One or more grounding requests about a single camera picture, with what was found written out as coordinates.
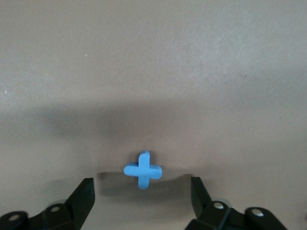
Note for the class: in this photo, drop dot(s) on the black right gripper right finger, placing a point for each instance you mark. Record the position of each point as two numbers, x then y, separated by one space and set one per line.
216 215

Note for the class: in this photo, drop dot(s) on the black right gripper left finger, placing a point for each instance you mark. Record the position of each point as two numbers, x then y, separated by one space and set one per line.
67 215

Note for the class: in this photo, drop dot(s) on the blue foam letter x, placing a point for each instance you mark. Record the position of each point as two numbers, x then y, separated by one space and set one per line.
144 171

